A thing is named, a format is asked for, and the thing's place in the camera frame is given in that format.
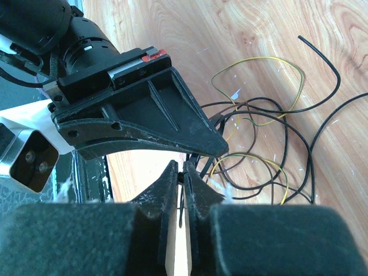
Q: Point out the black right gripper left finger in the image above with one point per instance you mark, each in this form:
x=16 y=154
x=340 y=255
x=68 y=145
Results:
x=132 y=238

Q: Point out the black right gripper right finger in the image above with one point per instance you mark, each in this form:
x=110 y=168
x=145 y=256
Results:
x=239 y=239

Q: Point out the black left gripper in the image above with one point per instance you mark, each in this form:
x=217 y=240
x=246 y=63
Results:
x=151 y=108

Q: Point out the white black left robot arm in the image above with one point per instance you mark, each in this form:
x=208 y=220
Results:
x=51 y=38

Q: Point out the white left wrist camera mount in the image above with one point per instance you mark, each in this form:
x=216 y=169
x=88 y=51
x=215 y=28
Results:
x=30 y=146

